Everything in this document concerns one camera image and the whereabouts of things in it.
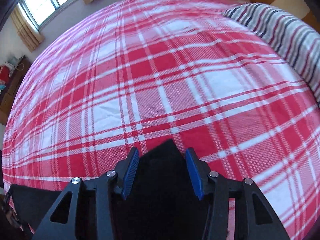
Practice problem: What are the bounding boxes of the black pants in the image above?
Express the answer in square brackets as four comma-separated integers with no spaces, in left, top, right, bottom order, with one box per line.
[8,140,208,239]

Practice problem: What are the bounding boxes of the red white plaid bedsheet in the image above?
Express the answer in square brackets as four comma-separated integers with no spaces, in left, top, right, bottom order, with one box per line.
[2,0,319,239]

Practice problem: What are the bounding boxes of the grey striped pillow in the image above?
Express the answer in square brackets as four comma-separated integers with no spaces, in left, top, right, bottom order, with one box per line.
[223,3,319,102]

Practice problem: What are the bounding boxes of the brown wooden dresser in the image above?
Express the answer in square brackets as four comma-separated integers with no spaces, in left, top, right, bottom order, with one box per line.
[1,56,31,126]

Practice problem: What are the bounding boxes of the beige curtain left panel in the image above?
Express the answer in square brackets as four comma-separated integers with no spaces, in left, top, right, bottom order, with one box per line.
[10,4,44,52]

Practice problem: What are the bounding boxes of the red bag on dresser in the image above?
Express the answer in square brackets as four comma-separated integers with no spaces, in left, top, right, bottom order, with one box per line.
[0,65,10,85]

